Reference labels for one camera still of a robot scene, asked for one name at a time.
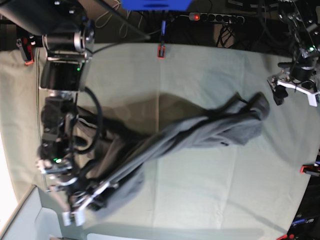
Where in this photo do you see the black power strip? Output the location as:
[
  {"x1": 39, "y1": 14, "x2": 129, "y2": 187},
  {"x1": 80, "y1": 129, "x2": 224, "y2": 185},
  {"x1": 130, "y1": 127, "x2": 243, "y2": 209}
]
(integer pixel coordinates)
[{"x1": 187, "y1": 12, "x2": 245, "y2": 25}]

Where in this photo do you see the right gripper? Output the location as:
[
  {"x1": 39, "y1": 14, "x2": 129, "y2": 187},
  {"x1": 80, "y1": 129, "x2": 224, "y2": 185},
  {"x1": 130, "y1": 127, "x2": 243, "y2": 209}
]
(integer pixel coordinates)
[{"x1": 47, "y1": 172, "x2": 107, "y2": 208}]

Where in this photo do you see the red clamp right edge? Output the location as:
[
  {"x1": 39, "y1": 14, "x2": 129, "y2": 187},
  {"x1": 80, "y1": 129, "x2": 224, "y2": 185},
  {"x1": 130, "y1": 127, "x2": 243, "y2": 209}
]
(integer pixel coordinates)
[{"x1": 300, "y1": 161, "x2": 320, "y2": 177}]

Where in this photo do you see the red clamp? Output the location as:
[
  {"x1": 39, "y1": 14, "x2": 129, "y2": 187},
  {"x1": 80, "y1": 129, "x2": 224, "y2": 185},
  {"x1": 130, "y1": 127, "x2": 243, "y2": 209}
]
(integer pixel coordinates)
[
  {"x1": 157, "y1": 21, "x2": 168, "y2": 60},
  {"x1": 276, "y1": 233, "x2": 295, "y2": 240},
  {"x1": 16, "y1": 27, "x2": 37, "y2": 66}
]

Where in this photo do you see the red clamp bottom right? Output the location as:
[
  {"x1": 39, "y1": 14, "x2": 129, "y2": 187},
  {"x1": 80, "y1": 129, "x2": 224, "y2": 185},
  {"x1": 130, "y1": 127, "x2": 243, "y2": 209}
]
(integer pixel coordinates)
[{"x1": 276, "y1": 233, "x2": 295, "y2": 240}]

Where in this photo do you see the red clamp top centre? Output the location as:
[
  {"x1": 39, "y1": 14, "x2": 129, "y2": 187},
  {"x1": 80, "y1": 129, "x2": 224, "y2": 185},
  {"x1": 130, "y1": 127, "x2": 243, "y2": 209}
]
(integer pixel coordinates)
[{"x1": 157, "y1": 21, "x2": 168, "y2": 60}]

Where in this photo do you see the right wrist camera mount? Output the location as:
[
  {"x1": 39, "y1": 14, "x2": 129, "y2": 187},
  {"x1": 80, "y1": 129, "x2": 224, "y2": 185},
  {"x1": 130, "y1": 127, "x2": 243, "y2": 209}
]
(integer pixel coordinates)
[{"x1": 62, "y1": 181, "x2": 119, "y2": 227}]

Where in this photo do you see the pale green table cloth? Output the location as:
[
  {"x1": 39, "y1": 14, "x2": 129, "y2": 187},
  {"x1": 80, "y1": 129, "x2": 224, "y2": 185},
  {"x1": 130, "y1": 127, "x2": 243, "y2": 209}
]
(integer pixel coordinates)
[{"x1": 0, "y1": 42, "x2": 320, "y2": 240}]

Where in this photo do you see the red clamp top left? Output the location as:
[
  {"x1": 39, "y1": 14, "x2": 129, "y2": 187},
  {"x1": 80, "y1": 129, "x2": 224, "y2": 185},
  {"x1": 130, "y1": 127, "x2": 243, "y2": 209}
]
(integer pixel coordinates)
[{"x1": 16, "y1": 27, "x2": 37, "y2": 66}]

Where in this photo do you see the white bin lower left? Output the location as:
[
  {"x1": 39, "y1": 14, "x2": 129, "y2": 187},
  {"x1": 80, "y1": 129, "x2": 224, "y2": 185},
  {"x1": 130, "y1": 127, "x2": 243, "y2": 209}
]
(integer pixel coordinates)
[{"x1": 0, "y1": 185, "x2": 63, "y2": 240}]

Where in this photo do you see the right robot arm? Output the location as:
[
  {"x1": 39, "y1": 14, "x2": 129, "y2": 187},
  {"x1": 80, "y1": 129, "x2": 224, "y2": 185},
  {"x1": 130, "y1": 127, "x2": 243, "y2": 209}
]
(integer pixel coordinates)
[{"x1": 0, "y1": 0, "x2": 144, "y2": 210}]

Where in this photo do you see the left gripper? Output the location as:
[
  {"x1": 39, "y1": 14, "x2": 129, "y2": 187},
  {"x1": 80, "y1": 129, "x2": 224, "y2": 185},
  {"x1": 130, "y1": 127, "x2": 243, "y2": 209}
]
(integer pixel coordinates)
[{"x1": 273, "y1": 61, "x2": 317, "y2": 105}]

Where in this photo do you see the blue box top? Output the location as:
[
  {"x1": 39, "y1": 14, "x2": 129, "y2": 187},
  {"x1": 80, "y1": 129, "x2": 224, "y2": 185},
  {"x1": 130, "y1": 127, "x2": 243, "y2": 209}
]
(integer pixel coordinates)
[{"x1": 120, "y1": 0, "x2": 192, "y2": 11}]

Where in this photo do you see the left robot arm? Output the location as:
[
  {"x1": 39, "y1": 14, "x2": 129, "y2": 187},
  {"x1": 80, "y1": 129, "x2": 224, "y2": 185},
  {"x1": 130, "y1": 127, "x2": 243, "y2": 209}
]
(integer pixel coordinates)
[{"x1": 267, "y1": 0, "x2": 320, "y2": 107}]

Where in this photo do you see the grey t-shirt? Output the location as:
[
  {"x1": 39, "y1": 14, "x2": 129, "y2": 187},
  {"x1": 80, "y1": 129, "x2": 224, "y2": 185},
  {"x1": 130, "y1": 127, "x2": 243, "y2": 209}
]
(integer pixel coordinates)
[{"x1": 88, "y1": 93, "x2": 270, "y2": 215}]

